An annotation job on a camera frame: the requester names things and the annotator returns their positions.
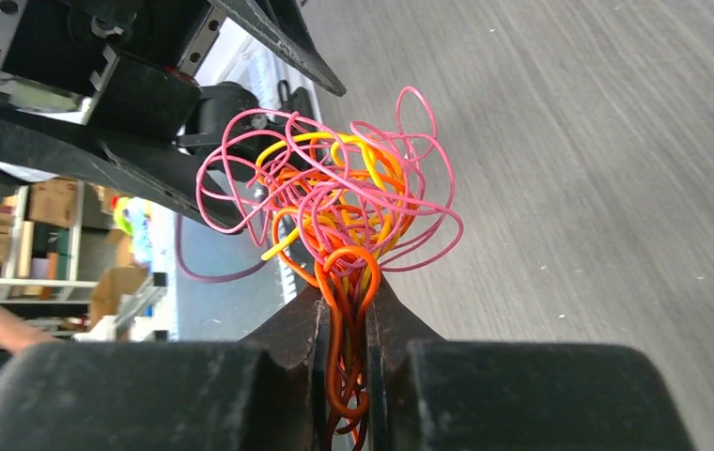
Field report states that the cable bundle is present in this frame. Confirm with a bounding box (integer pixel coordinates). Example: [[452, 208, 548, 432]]
[[195, 86, 465, 451]]

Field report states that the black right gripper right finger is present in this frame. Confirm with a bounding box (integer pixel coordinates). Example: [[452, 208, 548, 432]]
[[366, 282, 693, 450]]

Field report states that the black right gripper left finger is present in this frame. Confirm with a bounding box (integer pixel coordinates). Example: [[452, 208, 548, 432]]
[[0, 288, 326, 450]]

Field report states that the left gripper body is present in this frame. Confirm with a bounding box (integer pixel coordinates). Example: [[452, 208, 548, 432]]
[[0, 1, 247, 228]]

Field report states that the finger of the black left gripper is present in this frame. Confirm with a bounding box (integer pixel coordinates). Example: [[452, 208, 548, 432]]
[[210, 0, 346, 97]]

